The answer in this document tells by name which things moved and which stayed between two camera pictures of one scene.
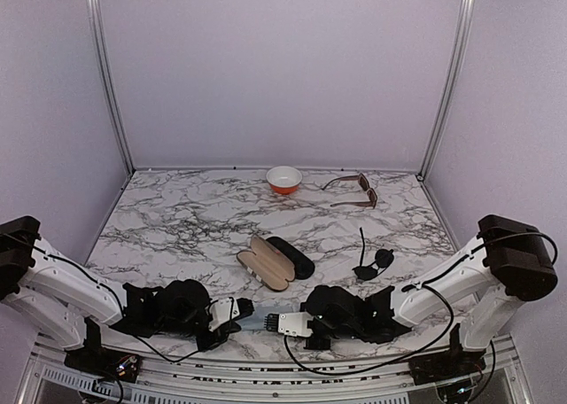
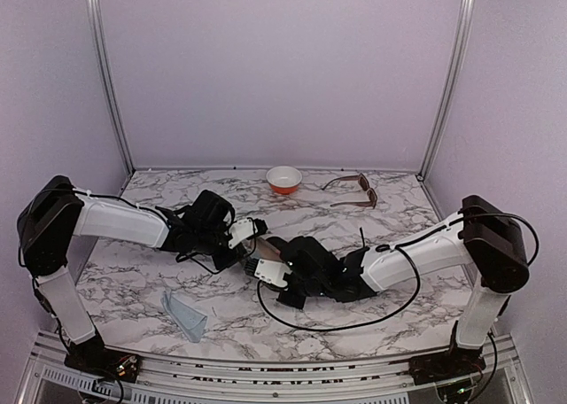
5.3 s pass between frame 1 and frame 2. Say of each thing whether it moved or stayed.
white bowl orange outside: stayed
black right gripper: moved
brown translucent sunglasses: stayed
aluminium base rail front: stayed
